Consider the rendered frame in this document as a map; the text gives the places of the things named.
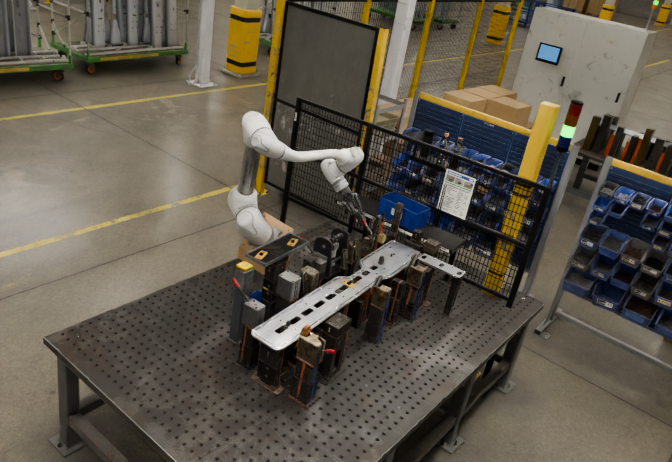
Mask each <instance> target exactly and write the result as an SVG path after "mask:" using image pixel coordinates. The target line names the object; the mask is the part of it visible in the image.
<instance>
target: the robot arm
mask: <svg viewBox="0 0 672 462"><path fill-rule="evenodd" d="M242 130H243V141H244V143H245V146H244V152H243V158H242V164H241V169H240V175H239V181H238V185H237V186H235V187H234V188H232V189H231V190H230V192H229V194H228V205H229V207H230V210H231V212H232V214H233V216H234V218H235V219H236V226H237V229H238V231H239V232H240V233H241V234H242V235H243V236H244V237H245V238H246V239H247V240H249V241H248V245H250V246H253V248H252V250H253V249H255V248H257V247H260V246H262V245H264V244H266V243H268V242H270V241H272V240H274V239H276V238H278V237H279V236H280V235H281V234H282V232H283V231H282V230H281V229H277V228H275V227H273V226H271V225H269V224H268V223H267V222H266V221H265V218H264V217H263V216H262V214H261V213H260V211H259V209H258V207H257V191H256V190H255V188H254V186H255V181H256V176H257V170H258V165H259V160H260V155H261V154H262V155H264V156H267V157H269V158H273V159H277V160H285V161H290V162H308V161H315V160H322V159H325V160H323V161H322V162H321V164H320V167H321V170H322V172H323V174H324V176H325V177H326V179H327V180H328V182H330V183H331V185H332V186H333V188H334V189H335V191H336V192H338V193H339V195H340V197H342V199H343V202H342V203H341V205H343V206H344V207H345V208H346V210H347V211H348V212H349V213H350V215H354V216H355V217H356V219H358V221H359V222H360V224H361V223H362V222H361V220H360V217H361V218H362V220H363V221H366V220H367V219H366V217H365V216H364V213H363V211H362V208H363V206H362V204H361V202H360V200H359V198H358V195H357V193H352V192H351V190H350V188H349V186H348V183H347V181H346V180H345V178H344V175H345V174H346V173H347V172H349V171H351V170H352V169H354V168H355V167H356V166H358V165H359V164H360V163H361V162H362V160H363V158H364V153H363V151H362V149H361V148H360V147H352V148H348V149H345V148H344V149H341V150H337V149H327V150H315V151H303V152H299V151H294V150H292V149H291V148H289V147H288V146H286V145H285V144H284V143H282V142H280V141H279V140H278V139H277V137H276V136H275V134H274V133H273V131H272V129H271V127H270V125H269V123H268V121H267V120H266V119H265V117H264V116H263V115H261V114H260V113H258V112H254V111H250V112H248V113H246V114H245V115H244V116H243V118H242ZM332 158H333V159H332ZM334 159H336V160H334ZM346 203H347V204H346ZM352 203H353V205H354V206H355V207H356V209H357V210H358V212H356V211H355V209H354V207H353V205H352Z"/></svg>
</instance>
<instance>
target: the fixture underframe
mask: <svg viewBox="0 0 672 462"><path fill-rule="evenodd" d="M529 323H530V322H528V323H527V324H526V325H525V326H524V327H523V328H522V329H521V330H520V331H519V332H518V333H517V334H516V335H515V336H514V337H513V338H512V339H511V340H510V341H508V343H507V345H506V348H505V351H504V352H502V351H500V350H499V351H498V352H497V354H496V356H495V359H494V360H495V361H496V362H498V364H497V365H496V366H495V367H494V368H493V369H492V370H491V371H490V372H489V373H488V374H487V375H486V376H485V377H484V378H483V379H481V380H480V381H479V382H478V383H476V384H475V385H474V386H473V383H474V380H475V377H476V374H477V372H476V373H475V374H474V375H473V376H472V377H471V378H470V379H469V380H467V381H466V382H465V383H464V384H463V385H462V386H461V387H460V388H459V389H458V390H457V391H456V392H455V393H454V394H453V395H452V398H451V401H450V404H447V403H446V402H444V403H443V404H442V405H441V406H440V407H439V408H438V409H437V410H436V411H435V412H436V413H438V414H439V415H441V416H442V417H444V418H443V419H441V420H440V421H439V422H438V423H437V424H436V425H435V426H434V427H433V428H432V429H431V430H430V431H429V432H428V433H427V434H426V435H425V436H424V437H423V438H422V439H421V440H420V441H419V442H418V443H417V444H416V445H415V446H414V447H413V448H412V449H411V450H410V451H409V452H408V453H407V454H406V455H405V456H404V457H403V458H402V459H401V460H400V461H399V462H419V461H420V460H421V459H422V458H423V457H424V456H425V455H426V454H427V453H428V452H429V451H430V450H431V449H432V448H433V447H434V446H435V445H438V446H439V447H441V448H442V449H444V450H445V451H447V452H448V453H450V454H451V455H452V453H453V452H454V451H455V450H456V449H457V448H458V447H459V446H460V445H461V444H462V443H463V441H464V439H462V438H461V437H459V436H458V435H457V432H458V428H459V423H460V420H461V419H462V417H463V416H464V415H465V414H466V413H467V412H468V410H469V409H470V408H471V407H472V406H473V404H474V403H475V402H476V401H477V399H478V398H479V397H480V396H481V395H483V394H484V393H485V392H486V391H487V390H489V389H490V388H491V387H493V388H495V389H497V390H498V391H500V392H502V393H503V394H505V395H506V394H507V393H508V392H509V391H510V390H511V389H512V388H513V387H514V386H515V385H516V383H514V382H513V381H511V380H509V379H510V376H511V373H512V371H513V368H514V365H515V362H516V359H517V357H518V354H519V351H520V348H521V345H522V343H523V340H524V337H525V334H526V331H527V329H528V326H529ZM57 372H58V397H59V419H60V427H61V429H60V433H59V434H57V435H56V436H54V437H52V438H50V439H48V440H49V442H50V443H51V444H52V445H53V446H54V447H55V448H56V449H57V451H58V452H59V453H60V454H61V455H62V456H63V457H64V458H65V457H67V456H69V455H71V454H73V453H74V452H76V451H78V450H80V449H81V448H83V447H85V446H87V445H88V446H89V447H90V448H91V449H92V450H93V451H94V452H95V453H96V454H97V455H98V456H99V457H100V458H101V459H102V460H103V461H104V462H129V461H128V460H127V459H126V458H125V457H124V456H123V455H122V454H121V453H120V452H119V451H118V450H117V449H116V448H115V447H114V446H113V445H112V444H111V443H110V442H109V441H108V440H107V439H106V438H105V437H104V436H103V435H102V434H101V433H100V432H99V431H98V430H97V429H96V428H95V427H94V426H93V425H92V424H91V423H90V422H89V421H88V420H87V419H86V418H85V417H84V416H83V415H85V414H87V413H89V412H91V411H93V410H95V409H97V408H99V407H100V406H102V405H104V404H107V403H106V402H105V401H104V400H103V399H102V398H100V397H99V396H98V395H97V394H96V393H95V392H94V391H93V390H92V389H91V388H90V387H89V386H88V385H87V384H86V383H85V382H84V381H83V380H82V379H81V380H82V381H83V382H84V383H85V384H86V385H87V386H88V387H89V388H90V389H91V390H92V391H93V392H94V393H93V394H91V395H89V396H87V397H85V398H83V399H81V400H79V377H78V376H77V375H76V374H75V373H74V372H73V371H72V370H71V369H70V368H69V367H68V366H67V365H66V364H65V363H64V362H63V361H61V360H60V359H59V358H58V357H57ZM472 386H473V387H472ZM107 405H108V404H107ZM108 406H109V405H108ZM109 407H110V406H109ZM110 408H111V407H110ZM111 409H112V408H111ZM112 410H113V409H112ZM113 411H114V410H113Z"/></svg>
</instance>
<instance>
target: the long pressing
mask: <svg viewBox="0 0 672 462"><path fill-rule="evenodd" d="M390 247H391V248H390ZM393 253H394V254H395V255H393ZM414 253H417V254H418V255H419V256H421V255H422V254H421V252H419V251H417V250H415V249H413V248H411V247H408V246H406V245H404V244H402V243H400V242H397V241H395V240H391V241H389V242H387V243H386V244H384V245H383V246H381V247H379V248H378V249H376V250H375V251H373V252H371V253H370V254H368V255H367V256H365V257H363V258H362V259H360V260H359V265H360V268H361V269H360V270H358V271H357V272H355V273H354V274H352V275H351V276H347V277H346V276H337V277H334V278H333V279H331V280H330V281H328V282H326V283H325V284H323V285H322V286H320V287H318V288H317V289H315V290H314V291H312V292H311V293H309V294H307V295H306V296H304V297H303V298H301V299H299V300H298V301H296V302H295V303H293V304H291V305H290V306H288V307H287V308H285V309H284V310H282V311H280V312H279V313H277V314H276V315H274V316H272V317H271V318H269V319H268V320H266V321H264V322H263V323H261V324H260V325H258V326H257V327H255V328H253V329H252V331H251V335H252V337H254V338H255V339H257V340H258V341H260V342H262V343H263V344H265V345H266V346H268V347H270V348H271V349H273V350H277V351H280V350H284V349H285V348H287V347H288V346H289V345H291V344H292V343H294V342H295V341H296V340H298V339H299V336H300V334H301V330H302V328H303V327H304V326H305V325H306V324H308V325H310V326H311V329H310V331H311V330H312V329H313V328H315V327H316V326H318V325H319V324H320V323H322V322H323V321H325V320H326V319H328V318H329V317H330V316H332V315H333V314H335V313H336V312H337V311H339V310H340V309H342V308H343V307H344V306H346V305H347V304H349V303H350V302H352V301H353V300H354V299H356V298H357V297H359V296H360V295H361V294H363V293H364V292H366V291H367V290H368V289H370V288H371V287H373V284H374V282H375V279H376V277H378V275H380V274H381V275H382V276H383V279H382V280H385V279H390V278H392V277H393V276H395V275H396V274H397V273H399V272H400V271H402V270H403V269H404V268H406V267H407V266H408V264H409V262H410V260H411V257H412V255H413V254H414ZM391 254H392V257H391ZM380 256H384V263H383V264H382V265H381V264H378V261H379V257H380ZM419 256H418V257H419ZM373 266H375V267H377V269H375V270H372V269H370V268H371V267H373ZM383 268H384V269H383ZM365 271H368V272H370V273H369V274H368V275H366V276H365V275H363V274H362V273H364V272H365ZM358 276H359V277H361V278H362V279H360V280H359V281H357V282H356V283H354V284H355V285H357V287H355V288H354V289H353V288H351V287H349V286H348V288H347V289H346V290H344V291H343V292H341V293H340V294H337V293H335V291H336V290H338V289H339V288H341V287H342V286H344V285H345V284H343V283H341V281H343V280H347V281H349V282H350V281H351V280H353V279H354V278H356V277H358ZM330 294H335V295H336V296H335V297H334V298H332V299H331V300H327V299H326V297H327V296H329V295H330ZM343 296H344V297H343ZM320 301H323V302H325V304H323V305H322V306H320V307H319V308H316V307H314V305H315V304H317V303H318V302H320ZM308 309H311V310H313V312H311V313H310V314H308V315H307V316H304V315H302V313H303V312H304V311H306V310H308ZM295 317H298V318H300V319H301V320H299V321H298V322H296V323H295V324H293V325H292V324H291V325H290V326H286V321H287V320H289V321H291V320H292V319H294V318H295ZM280 320H281V321H280ZM282 326H286V327H287V329H286V330H284V331H283V332H282V333H280V334H278V333H276V332H275V331H276V330H277V329H279V328H280V327H282ZM295 329H296V330H295Z"/></svg>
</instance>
